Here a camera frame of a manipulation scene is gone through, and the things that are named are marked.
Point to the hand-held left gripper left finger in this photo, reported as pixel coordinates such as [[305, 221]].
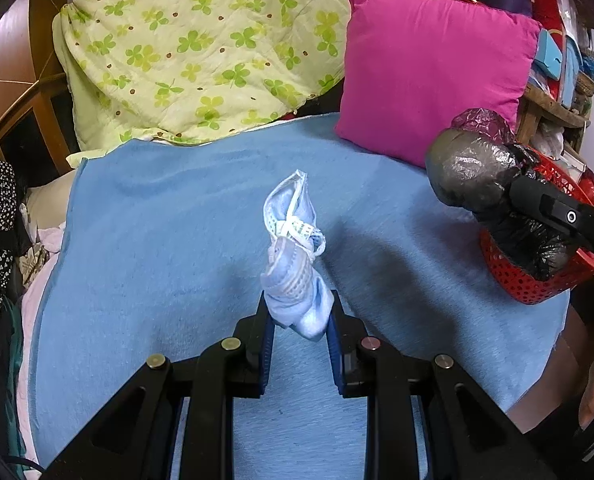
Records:
[[267, 350]]

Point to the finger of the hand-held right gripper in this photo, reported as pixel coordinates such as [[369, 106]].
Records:
[[552, 205]]

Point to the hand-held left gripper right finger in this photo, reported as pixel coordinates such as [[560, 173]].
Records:
[[333, 355]]

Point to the light blue socks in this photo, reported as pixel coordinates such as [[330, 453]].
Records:
[[289, 280]]

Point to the red perforated plastic basket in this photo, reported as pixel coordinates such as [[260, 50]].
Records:
[[522, 275]]

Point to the black plastic bag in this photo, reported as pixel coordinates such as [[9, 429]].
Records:
[[469, 170]]

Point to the white plastic bag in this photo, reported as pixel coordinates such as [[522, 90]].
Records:
[[551, 140]]

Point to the wooden shelf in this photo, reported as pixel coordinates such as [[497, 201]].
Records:
[[547, 110]]

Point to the maroon plastic bag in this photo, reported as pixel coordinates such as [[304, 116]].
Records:
[[484, 122]]

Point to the blue blanket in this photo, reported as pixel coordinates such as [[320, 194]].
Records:
[[177, 240]]

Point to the light blue box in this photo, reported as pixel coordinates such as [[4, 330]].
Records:
[[549, 55]]

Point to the magenta pillow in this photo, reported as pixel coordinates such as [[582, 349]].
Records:
[[427, 70]]

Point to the red box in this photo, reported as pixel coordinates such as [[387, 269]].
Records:
[[546, 7]]

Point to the pale pink sheet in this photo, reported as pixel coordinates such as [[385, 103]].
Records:
[[29, 340]]

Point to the cream pillow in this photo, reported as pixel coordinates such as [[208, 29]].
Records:
[[52, 205]]

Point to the green clover print quilt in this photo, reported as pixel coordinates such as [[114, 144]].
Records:
[[217, 45]]

